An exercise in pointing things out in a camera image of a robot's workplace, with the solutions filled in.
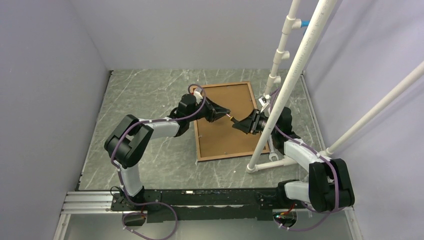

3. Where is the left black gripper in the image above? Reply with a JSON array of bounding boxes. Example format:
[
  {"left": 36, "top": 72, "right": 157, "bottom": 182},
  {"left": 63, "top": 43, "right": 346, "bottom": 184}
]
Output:
[{"left": 188, "top": 96, "right": 231, "bottom": 123}]

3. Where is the blue picture frame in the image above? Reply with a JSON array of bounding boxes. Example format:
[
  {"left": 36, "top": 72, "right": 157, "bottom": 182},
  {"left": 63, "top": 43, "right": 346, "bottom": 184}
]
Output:
[{"left": 193, "top": 81, "right": 261, "bottom": 162}]

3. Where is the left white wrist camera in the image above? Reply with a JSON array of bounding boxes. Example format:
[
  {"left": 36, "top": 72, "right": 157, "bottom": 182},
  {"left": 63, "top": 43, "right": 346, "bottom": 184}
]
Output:
[{"left": 193, "top": 91, "right": 203, "bottom": 102}]

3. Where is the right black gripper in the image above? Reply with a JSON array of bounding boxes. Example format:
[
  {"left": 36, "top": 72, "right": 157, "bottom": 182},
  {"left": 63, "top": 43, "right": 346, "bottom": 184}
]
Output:
[{"left": 232, "top": 109, "right": 279, "bottom": 136}]

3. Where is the white PVC pipe structure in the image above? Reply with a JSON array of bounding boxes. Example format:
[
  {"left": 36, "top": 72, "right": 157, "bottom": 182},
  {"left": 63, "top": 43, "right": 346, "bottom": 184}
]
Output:
[{"left": 246, "top": 0, "right": 337, "bottom": 173}]

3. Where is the silver 24mm wrench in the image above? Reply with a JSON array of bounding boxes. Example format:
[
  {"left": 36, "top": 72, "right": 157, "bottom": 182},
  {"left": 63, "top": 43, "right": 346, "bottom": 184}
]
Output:
[{"left": 268, "top": 136, "right": 279, "bottom": 162}]

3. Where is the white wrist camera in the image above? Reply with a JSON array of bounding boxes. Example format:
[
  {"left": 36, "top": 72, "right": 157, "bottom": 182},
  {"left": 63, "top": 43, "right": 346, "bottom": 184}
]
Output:
[
  {"left": 258, "top": 94, "right": 271, "bottom": 113},
  {"left": 193, "top": 91, "right": 203, "bottom": 102}
]

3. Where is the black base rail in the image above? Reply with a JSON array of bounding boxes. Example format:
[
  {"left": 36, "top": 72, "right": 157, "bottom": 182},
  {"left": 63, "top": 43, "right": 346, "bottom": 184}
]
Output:
[{"left": 110, "top": 188, "right": 304, "bottom": 223}]

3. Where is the blue pipe valve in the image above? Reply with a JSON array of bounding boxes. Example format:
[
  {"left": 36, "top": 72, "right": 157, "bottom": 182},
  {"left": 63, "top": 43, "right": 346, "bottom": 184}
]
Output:
[{"left": 300, "top": 20, "right": 310, "bottom": 28}]

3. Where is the white diagonal pole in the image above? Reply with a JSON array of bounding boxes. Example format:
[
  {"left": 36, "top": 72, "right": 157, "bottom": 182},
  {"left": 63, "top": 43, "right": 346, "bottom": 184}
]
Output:
[{"left": 320, "top": 61, "right": 424, "bottom": 156}]

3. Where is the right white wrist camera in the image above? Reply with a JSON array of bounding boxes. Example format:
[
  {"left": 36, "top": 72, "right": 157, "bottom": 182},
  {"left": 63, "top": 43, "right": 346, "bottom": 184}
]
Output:
[{"left": 258, "top": 94, "right": 271, "bottom": 113}]

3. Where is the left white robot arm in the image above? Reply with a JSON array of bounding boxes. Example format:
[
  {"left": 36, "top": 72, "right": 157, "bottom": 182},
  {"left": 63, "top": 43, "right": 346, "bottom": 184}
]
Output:
[{"left": 104, "top": 93, "right": 231, "bottom": 210}]

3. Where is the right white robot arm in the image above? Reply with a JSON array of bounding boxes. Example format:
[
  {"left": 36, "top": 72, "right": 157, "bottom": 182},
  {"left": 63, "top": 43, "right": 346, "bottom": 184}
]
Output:
[{"left": 247, "top": 107, "right": 355, "bottom": 213}]

